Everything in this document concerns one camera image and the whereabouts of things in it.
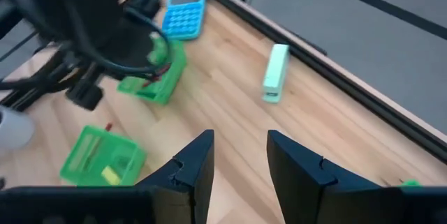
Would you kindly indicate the red crayon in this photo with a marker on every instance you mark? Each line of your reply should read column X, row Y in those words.
column 157, row 75
column 109, row 126

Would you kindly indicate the blue calculator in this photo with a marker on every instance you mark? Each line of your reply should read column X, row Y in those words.
column 185, row 16

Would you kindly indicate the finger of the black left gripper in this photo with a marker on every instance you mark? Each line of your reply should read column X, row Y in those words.
column 85, row 95

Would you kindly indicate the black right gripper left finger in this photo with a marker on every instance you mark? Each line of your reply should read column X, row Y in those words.
column 195, row 171

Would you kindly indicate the green plastic bin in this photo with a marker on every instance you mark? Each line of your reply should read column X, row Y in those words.
column 411, row 183
column 164, row 84
column 80, row 154

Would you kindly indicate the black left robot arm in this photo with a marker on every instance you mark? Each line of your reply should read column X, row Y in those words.
column 70, row 7

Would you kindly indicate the black table edge rail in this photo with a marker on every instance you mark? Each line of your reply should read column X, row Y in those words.
column 349, row 87

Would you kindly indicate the mint green stapler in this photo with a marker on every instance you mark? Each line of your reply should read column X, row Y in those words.
column 276, row 74

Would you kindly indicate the black aluminium side frame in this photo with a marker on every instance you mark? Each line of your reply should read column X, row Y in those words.
column 143, row 4

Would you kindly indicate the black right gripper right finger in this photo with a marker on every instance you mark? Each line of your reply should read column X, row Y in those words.
column 293, row 175

